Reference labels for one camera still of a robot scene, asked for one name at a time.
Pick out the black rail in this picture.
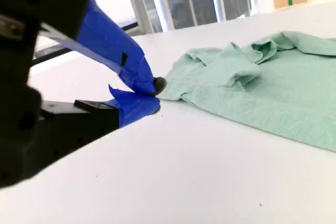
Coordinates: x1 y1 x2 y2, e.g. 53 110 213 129
31 22 139 66

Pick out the mint green t-shirt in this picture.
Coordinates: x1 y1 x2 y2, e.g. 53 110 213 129
159 31 336 153

